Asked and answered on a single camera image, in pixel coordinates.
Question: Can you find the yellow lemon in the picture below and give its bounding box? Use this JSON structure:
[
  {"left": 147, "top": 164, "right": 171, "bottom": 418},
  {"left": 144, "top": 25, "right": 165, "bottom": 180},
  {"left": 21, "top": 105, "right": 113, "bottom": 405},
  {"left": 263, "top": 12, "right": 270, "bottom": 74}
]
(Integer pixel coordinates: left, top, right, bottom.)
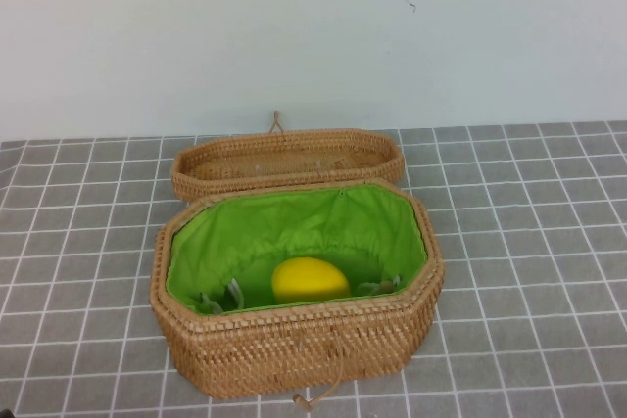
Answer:
[{"left": 270, "top": 256, "right": 352, "bottom": 307}]

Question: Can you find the green fabric basket liner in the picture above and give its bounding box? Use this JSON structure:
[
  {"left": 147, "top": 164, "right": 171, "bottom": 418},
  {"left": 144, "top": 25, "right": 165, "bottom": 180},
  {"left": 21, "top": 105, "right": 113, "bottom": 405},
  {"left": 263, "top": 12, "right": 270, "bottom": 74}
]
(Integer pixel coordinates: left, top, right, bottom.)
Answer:
[{"left": 166, "top": 184, "right": 427, "bottom": 316}]

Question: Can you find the woven rattan basket lid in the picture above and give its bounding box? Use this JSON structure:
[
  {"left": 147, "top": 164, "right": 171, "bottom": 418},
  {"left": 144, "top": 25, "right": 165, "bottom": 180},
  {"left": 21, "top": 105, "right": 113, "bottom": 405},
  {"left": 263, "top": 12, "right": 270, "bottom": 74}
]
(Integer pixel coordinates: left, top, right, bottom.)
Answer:
[{"left": 171, "top": 127, "right": 406, "bottom": 204}]

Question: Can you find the woven rattan basket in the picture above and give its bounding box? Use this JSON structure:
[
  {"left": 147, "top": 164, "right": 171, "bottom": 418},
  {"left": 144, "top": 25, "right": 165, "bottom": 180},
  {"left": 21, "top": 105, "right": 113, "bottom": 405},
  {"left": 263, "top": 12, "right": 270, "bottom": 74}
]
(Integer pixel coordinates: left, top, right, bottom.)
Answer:
[{"left": 149, "top": 179, "right": 447, "bottom": 400}]

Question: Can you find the grey white-grid tablecloth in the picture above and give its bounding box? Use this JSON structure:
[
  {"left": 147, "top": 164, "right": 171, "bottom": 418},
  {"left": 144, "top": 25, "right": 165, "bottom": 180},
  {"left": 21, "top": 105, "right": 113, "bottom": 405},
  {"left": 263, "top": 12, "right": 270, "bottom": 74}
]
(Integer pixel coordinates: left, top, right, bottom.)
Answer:
[{"left": 0, "top": 118, "right": 627, "bottom": 418}]

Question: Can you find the tan cord loop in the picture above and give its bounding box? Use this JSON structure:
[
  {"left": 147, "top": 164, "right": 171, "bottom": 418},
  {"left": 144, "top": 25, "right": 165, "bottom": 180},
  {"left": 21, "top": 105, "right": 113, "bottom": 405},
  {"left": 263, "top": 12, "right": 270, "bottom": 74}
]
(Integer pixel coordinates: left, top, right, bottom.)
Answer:
[{"left": 267, "top": 110, "right": 288, "bottom": 136}]

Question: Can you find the white liner drawstring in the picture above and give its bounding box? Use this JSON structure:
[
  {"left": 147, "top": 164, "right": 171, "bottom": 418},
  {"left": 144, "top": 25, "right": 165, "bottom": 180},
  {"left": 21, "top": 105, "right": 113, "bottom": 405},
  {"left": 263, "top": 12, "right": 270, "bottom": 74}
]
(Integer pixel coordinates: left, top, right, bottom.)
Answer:
[
  {"left": 197, "top": 277, "right": 245, "bottom": 315},
  {"left": 356, "top": 276, "right": 401, "bottom": 299}
]

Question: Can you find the tan cord with toggle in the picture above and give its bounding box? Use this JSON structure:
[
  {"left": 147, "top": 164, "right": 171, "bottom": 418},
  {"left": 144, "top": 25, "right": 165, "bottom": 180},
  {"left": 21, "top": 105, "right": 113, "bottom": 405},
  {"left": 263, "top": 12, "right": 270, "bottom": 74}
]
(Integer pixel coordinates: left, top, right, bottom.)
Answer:
[{"left": 292, "top": 330, "right": 344, "bottom": 412}]

